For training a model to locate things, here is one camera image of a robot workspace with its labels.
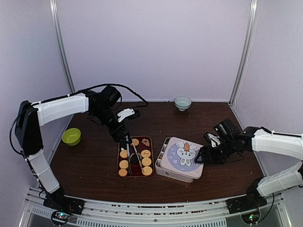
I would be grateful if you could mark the middle left dotted cookie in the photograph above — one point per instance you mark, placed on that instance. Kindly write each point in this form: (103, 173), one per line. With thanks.
(124, 154)

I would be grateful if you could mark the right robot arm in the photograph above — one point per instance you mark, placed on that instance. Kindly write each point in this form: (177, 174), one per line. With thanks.
(229, 139)

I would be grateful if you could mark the dark red cookie tray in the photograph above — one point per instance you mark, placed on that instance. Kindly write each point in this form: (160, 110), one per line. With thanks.
(140, 148)

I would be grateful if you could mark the right aluminium frame post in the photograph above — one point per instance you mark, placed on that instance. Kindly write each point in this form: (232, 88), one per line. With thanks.
(245, 51)

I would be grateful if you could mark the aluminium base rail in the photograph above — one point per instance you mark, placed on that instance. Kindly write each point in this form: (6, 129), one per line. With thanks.
(211, 213)

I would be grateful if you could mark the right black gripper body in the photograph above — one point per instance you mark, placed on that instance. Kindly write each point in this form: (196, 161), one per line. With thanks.
(218, 157)

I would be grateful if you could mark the white handled metal tongs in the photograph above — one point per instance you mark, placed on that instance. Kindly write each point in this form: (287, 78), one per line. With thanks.
(135, 170)

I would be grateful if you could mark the bottom left round cookie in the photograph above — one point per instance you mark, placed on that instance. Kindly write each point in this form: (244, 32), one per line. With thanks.
(122, 172)

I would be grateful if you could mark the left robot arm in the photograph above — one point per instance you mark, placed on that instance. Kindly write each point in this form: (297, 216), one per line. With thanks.
(33, 120)

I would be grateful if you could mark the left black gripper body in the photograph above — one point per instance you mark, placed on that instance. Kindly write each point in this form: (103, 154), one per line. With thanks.
(112, 130)

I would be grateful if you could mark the black round cookie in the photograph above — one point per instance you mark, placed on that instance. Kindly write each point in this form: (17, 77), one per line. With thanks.
(135, 158)

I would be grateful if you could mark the pale blue ceramic bowl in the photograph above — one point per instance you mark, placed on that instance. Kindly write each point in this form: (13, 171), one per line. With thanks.
(182, 103)

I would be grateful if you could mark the brown flower cookie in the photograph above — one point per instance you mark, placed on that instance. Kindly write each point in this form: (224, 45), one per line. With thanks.
(145, 142)

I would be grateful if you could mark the green plastic bowl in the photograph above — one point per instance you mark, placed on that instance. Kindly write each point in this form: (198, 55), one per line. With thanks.
(71, 137)

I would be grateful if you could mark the round cookie with pink cross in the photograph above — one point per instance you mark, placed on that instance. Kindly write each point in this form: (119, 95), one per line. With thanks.
(146, 153)

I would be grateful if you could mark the dotted round cookie right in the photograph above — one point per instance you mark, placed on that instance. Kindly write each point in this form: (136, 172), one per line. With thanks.
(146, 161)

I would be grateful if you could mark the white divided cookie tin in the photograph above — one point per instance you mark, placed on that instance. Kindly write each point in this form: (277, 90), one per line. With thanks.
(175, 173)

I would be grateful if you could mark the large round tan cookie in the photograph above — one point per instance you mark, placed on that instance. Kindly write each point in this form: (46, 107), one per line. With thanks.
(147, 170)

